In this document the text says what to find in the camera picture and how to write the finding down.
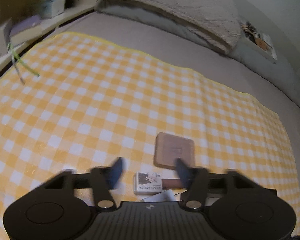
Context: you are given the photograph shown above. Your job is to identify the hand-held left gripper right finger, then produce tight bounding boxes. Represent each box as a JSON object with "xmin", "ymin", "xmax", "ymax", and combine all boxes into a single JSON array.
[{"xmin": 175, "ymin": 157, "xmax": 278, "ymax": 209}]

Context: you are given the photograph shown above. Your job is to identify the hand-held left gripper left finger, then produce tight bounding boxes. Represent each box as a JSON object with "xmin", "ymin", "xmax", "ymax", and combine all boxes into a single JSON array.
[{"xmin": 41, "ymin": 157, "xmax": 125, "ymax": 209}]

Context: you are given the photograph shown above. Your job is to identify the brown square carved block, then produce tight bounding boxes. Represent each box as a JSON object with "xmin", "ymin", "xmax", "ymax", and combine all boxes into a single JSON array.
[{"xmin": 154, "ymin": 132, "xmax": 195, "ymax": 170}]

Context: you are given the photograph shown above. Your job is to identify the small white printed carton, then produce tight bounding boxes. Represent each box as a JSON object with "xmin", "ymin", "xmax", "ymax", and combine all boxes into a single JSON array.
[{"xmin": 133, "ymin": 171, "xmax": 163, "ymax": 194}]

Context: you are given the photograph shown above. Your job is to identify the white charger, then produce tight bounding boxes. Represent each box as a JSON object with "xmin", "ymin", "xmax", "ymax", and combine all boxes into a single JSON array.
[{"xmin": 141, "ymin": 189, "xmax": 175, "ymax": 202}]

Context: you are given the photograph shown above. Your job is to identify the brown tube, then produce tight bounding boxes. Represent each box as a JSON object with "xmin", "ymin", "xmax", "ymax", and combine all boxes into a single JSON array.
[{"xmin": 162, "ymin": 179, "xmax": 184, "ymax": 188}]

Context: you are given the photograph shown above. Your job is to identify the yellow checked mat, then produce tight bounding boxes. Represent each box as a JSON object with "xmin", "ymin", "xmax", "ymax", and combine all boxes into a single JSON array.
[{"xmin": 0, "ymin": 31, "xmax": 300, "ymax": 240}]

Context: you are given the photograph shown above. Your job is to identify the grey folded duvet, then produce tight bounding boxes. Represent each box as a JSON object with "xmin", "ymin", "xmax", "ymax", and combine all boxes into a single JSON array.
[{"xmin": 97, "ymin": 4, "xmax": 300, "ymax": 114}]

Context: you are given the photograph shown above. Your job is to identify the green bookmark ribbons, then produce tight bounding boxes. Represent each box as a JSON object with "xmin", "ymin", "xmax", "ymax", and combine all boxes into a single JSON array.
[{"xmin": 6, "ymin": 42, "xmax": 40, "ymax": 85}]

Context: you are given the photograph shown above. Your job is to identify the white tray box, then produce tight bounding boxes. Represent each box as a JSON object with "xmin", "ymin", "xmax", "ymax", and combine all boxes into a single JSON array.
[{"xmin": 240, "ymin": 21, "xmax": 278, "ymax": 63}]

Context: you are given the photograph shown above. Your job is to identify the grey quilted pillow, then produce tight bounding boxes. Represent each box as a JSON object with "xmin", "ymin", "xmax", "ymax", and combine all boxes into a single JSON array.
[{"xmin": 96, "ymin": 0, "xmax": 242, "ymax": 54}]

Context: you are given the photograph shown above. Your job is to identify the purple book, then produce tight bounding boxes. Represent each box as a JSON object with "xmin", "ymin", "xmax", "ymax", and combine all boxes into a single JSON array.
[{"xmin": 9, "ymin": 15, "xmax": 44, "ymax": 47}]

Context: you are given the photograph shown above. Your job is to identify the tissue box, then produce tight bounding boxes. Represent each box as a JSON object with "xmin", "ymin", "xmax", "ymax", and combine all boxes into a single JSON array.
[{"xmin": 37, "ymin": 0, "xmax": 66, "ymax": 19}]

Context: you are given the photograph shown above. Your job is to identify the wooden shelf unit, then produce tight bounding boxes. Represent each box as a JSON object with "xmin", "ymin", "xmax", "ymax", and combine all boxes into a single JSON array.
[{"xmin": 0, "ymin": 0, "xmax": 100, "ymax": 85}]

